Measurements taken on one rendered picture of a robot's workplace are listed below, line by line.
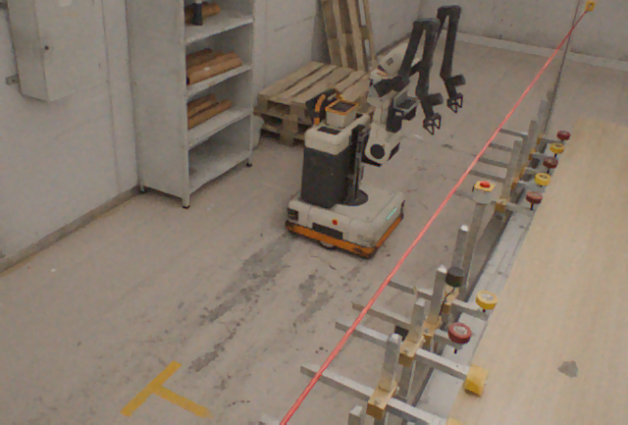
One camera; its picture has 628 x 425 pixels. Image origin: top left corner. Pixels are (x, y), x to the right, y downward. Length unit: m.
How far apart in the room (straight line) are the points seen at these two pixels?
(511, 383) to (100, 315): 2.37
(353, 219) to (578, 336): 1.99
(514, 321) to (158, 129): 2.95
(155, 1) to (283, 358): 2.37
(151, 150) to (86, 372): 1.85
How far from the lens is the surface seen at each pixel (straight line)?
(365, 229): 4.10
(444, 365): 2.14
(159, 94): 4.50
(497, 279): 3.21
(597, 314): 2.69
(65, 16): 3.82
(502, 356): 2.33
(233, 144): 5.41
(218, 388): 3.32
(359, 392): 2.00
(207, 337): 3.59
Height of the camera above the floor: 2.38
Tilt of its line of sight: 28 degrees down
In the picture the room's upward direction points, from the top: 4 degrees clockwise
